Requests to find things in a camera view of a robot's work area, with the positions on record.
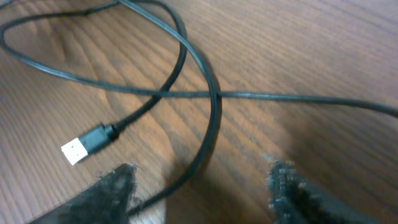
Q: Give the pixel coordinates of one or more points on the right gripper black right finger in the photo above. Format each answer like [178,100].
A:
[293,199]

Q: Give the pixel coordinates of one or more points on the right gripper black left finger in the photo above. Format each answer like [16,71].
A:
[106,201]

